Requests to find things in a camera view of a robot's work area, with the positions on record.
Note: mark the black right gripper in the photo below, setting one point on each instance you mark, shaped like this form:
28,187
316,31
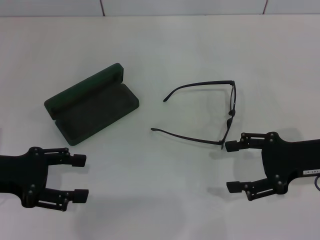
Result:
287,160

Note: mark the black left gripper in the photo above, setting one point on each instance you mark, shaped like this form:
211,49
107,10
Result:
22,175

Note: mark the green glasses case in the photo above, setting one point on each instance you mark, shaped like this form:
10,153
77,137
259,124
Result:
95,110

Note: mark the black glasses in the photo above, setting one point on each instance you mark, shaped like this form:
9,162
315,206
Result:
231,112

